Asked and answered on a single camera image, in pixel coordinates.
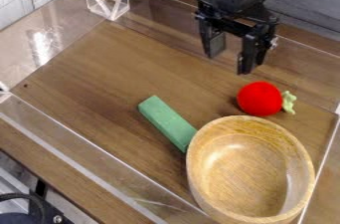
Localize black cable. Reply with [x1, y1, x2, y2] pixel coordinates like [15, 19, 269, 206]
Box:
[0, 192, 45, 224]

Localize clear acrylic corner bracket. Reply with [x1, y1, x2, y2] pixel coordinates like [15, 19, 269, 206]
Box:
[85, 0, 131, 21]

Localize clear acrylic enclosure walls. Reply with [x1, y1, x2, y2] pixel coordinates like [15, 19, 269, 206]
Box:
[0, 0, 340, 224]

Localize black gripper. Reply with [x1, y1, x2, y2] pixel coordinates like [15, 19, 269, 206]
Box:
[195, 0, 279, 75]

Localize wooden bowl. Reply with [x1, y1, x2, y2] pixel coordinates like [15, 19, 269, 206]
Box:
[185, 115, 315, 224]

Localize green rectangular block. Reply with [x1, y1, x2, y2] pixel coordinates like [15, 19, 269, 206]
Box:
[137, 96, 196, 152]

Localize red plush tomato toy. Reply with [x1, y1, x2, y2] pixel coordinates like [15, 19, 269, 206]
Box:
[236, 81, 297, 116]

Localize black clamp mount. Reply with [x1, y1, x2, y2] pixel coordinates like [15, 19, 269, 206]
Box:
[28, 180, 75, 224]

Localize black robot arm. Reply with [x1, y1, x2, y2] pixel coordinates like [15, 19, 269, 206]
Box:
[195, 0, 279, 75]

